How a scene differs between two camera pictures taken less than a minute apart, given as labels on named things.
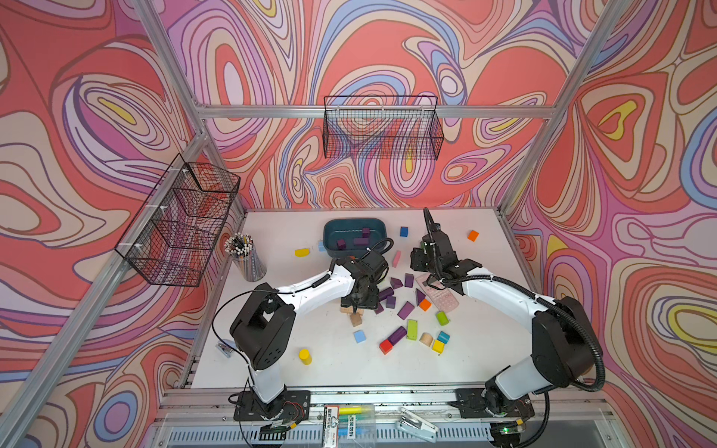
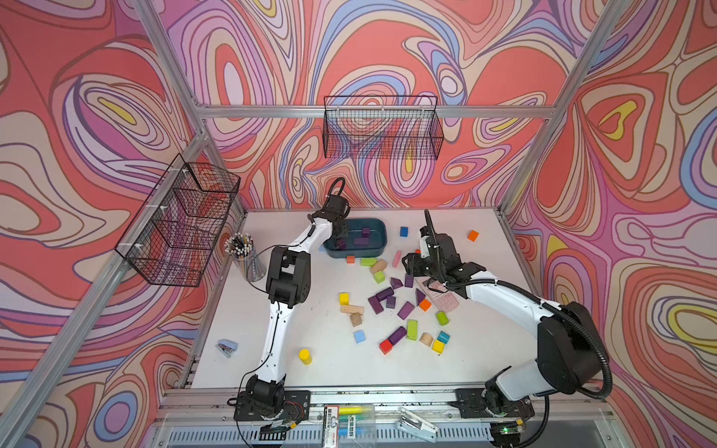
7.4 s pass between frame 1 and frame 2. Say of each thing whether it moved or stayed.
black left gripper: moved
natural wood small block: stayed
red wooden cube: stayed
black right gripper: stayed
